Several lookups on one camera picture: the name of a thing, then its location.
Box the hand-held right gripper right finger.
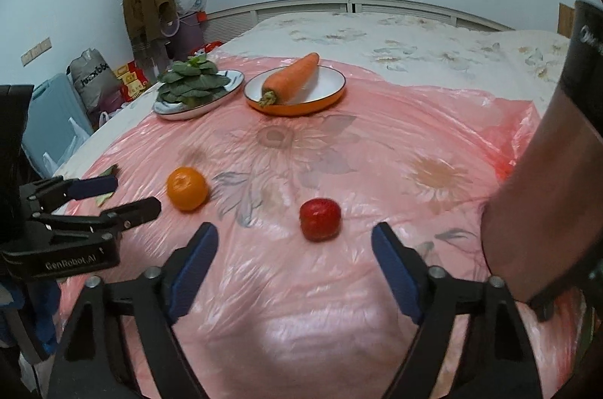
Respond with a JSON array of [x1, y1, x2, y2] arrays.
[[371, 222, 542, 399]]

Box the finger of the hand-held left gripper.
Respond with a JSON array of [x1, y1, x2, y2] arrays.
[[27, 196, 163, 240], [19, 175, 119, 212]]

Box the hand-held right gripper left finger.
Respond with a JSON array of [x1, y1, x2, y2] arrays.
[[47, 222, 220, 399]]

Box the tangerine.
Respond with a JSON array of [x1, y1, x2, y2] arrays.
[[167, 166, 209, 212]]

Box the red speckled fruit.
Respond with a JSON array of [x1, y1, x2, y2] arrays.
[[299, 198, 342, 242]]

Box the person's right forearm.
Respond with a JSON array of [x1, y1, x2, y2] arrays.
[[481, 0, 603, 322]]

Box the green leaf piece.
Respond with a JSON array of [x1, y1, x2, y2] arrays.
[[96, 166, 118, 206]]

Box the white plastic bag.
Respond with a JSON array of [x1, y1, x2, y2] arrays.
[[42, 116, 92, 173]]

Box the blue cloth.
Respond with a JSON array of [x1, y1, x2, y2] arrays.
[[0, 281, 60, 357]]

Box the light blue case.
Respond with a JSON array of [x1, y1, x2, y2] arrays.
[[21, 73, 95, 173]]

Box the grey printed bag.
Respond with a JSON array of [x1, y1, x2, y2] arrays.
[[70, 49, 122, 112]]

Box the yellow and red boxes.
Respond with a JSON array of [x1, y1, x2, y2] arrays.
[[113, 62, 152, 100]]

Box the pink plastic sheet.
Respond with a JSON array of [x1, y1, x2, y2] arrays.
[[57, 52, 589, 399]]

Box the green leafy vegetable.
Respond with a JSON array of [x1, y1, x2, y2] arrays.
[[156, 55, 230, 107]]

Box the blue rimmed white plate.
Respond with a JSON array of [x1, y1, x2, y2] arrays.
[[153, 70, 246, 121]]

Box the red bag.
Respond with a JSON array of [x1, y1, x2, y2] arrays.
[[186, 42, 222, 57]]

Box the purple bin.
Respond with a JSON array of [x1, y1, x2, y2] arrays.
[[162, 10, 204, 58]]

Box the orange rimmed white plate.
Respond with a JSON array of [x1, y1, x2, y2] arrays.
[[243, 66, 347, 117]]

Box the carrot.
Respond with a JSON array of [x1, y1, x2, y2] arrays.
[[258, 52, 320, 107]]

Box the floral white quilt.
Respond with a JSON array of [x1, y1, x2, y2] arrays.
[[52, 11, 573, 173]]

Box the wooden headboard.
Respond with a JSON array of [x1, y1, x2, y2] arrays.
[[558, 2, 576, 37]]

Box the wall socket strip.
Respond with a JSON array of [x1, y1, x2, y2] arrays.
[[21, 38, 52, 66]]

